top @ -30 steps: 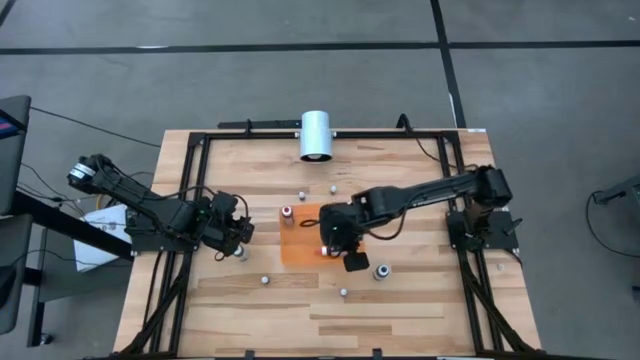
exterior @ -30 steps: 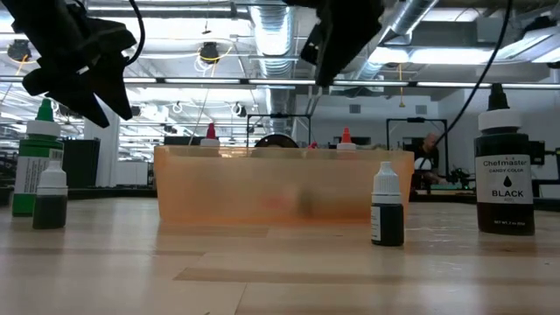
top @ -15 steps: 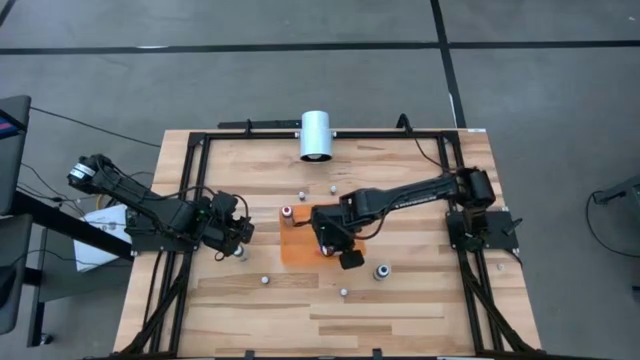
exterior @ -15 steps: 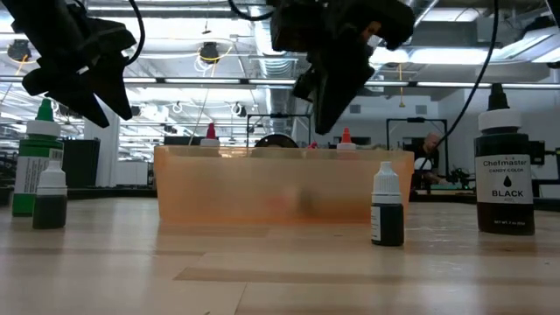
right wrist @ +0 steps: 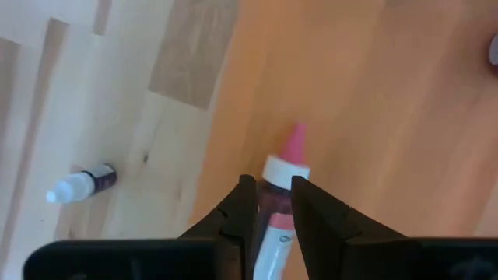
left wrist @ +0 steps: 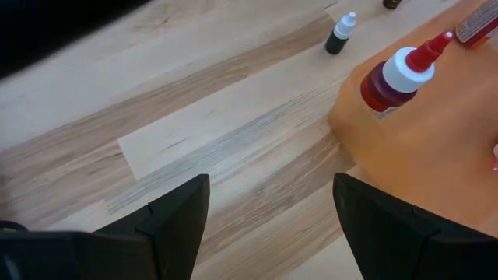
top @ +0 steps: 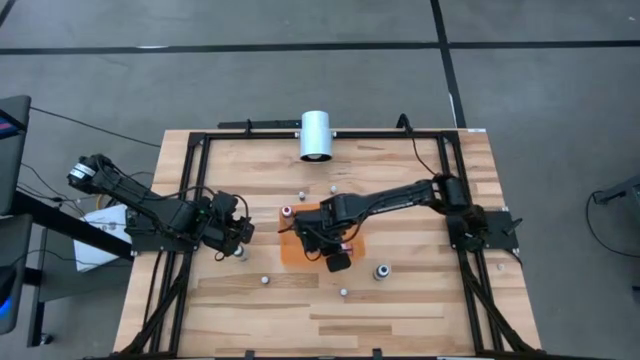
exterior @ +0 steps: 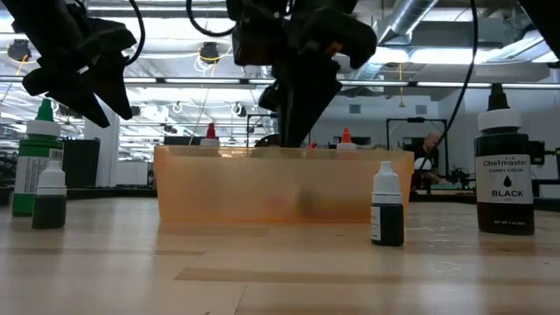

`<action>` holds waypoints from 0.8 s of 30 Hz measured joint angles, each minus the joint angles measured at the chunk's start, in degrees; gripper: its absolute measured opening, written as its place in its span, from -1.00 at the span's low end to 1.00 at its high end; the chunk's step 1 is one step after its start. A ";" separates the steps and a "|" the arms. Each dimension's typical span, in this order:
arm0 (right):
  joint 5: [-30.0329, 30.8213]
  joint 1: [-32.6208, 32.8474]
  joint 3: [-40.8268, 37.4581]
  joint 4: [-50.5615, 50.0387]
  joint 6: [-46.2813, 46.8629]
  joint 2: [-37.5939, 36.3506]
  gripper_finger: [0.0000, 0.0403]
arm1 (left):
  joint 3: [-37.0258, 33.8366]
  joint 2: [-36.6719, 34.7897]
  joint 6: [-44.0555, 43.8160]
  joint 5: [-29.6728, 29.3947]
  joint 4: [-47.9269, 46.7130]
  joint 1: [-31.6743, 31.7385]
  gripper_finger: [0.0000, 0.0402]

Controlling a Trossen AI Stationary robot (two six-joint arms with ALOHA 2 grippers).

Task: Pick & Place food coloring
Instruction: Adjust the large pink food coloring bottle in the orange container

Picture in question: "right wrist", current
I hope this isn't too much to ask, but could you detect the pink-capped food coloring bottle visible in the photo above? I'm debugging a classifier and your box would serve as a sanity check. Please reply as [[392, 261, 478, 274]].
[[252, 123, 311, 280]]

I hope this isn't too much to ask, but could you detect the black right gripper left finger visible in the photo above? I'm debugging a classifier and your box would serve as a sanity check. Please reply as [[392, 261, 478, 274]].
[[179, 173, 260, 280]]

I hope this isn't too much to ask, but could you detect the orange translucent plastic tray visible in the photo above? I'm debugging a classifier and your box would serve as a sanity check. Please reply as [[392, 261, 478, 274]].
[[188, 0, 498, 280]]

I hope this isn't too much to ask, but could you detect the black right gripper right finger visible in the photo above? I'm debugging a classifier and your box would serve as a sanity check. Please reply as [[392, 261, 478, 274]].
[[291, 175, 408, 280]]

